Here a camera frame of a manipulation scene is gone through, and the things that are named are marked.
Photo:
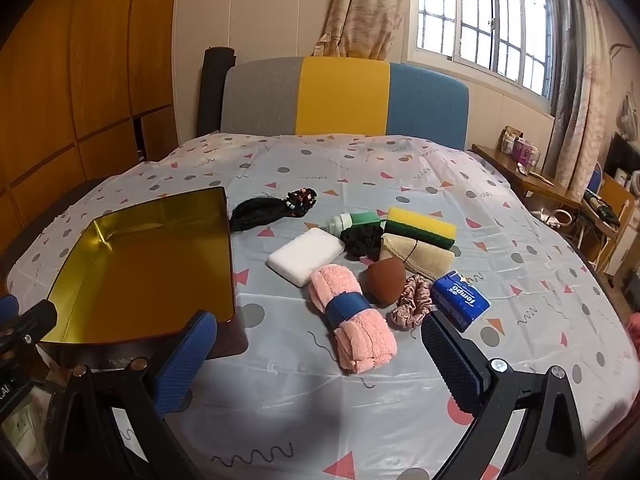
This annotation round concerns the white rectangular sponge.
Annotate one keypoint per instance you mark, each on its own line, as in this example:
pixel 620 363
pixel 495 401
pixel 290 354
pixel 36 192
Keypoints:
pixel 297 259

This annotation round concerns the floral curtain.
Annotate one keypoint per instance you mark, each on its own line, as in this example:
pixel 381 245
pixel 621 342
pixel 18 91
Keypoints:
pixel 361 28
pixel 582 88

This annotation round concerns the black scrunchie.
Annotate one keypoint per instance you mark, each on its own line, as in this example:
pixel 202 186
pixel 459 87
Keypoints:
pixel 363 241

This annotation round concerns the green silicone bottle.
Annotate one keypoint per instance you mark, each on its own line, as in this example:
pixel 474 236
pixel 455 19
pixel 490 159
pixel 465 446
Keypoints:
pixel 338 224

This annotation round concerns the black rolled mat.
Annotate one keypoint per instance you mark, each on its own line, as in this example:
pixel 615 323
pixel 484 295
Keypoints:
pixel 216 64

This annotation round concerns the packages on desk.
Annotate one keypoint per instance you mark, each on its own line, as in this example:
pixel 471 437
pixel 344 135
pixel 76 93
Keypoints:
pixel 514 144

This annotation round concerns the gold tray box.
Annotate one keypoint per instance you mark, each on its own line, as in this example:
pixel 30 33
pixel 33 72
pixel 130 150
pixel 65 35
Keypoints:
pixel 143 271

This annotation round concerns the floral curtain right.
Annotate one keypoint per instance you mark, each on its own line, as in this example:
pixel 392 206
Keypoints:
pixel 582 88

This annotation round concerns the blue Tempo tissue pack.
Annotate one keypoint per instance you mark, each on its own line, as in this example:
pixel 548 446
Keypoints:
pixel 461 302

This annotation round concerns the wooden wardrobe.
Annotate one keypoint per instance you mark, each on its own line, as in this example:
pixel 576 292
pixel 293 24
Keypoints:
pixel 86 92

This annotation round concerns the pink towel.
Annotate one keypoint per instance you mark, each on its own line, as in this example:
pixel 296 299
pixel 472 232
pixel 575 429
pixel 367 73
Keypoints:
pixel 363 338

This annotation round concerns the black beaded hair wig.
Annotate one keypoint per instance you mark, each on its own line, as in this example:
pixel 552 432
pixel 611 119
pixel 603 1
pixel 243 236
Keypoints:
pixel 264 210

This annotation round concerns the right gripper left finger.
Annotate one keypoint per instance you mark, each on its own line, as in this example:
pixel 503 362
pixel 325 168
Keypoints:
pixel 111 424

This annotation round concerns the brown makeup sponge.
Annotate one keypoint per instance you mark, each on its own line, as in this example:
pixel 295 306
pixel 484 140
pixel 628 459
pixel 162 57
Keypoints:
pixel 384 281

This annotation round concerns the window with grille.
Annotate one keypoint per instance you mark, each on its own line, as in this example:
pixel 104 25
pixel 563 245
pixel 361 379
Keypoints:
pixel 511 39

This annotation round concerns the yellow green scouring sponge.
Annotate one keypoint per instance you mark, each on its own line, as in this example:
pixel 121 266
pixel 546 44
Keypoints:
pixel 416 226

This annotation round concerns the pink satin scrunchie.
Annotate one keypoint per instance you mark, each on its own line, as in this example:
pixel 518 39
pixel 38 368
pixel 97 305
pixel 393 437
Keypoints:
pixel 414 303

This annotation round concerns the grey yellow blue headboard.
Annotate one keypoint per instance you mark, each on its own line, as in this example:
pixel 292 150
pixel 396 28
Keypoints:
pixel 309 96

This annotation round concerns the beige cloth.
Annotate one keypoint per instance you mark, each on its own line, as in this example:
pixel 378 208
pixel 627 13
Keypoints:
pixel 417 257

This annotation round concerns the floral curtain left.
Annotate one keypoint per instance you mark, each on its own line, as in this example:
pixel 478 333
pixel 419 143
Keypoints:
pixel 361 28

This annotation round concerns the wooden side desk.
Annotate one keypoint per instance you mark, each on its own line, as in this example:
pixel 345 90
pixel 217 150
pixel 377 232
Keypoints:
pixel 523 184

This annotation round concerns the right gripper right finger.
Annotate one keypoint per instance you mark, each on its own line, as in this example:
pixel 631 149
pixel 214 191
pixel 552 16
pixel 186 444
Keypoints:
pixel 549 443

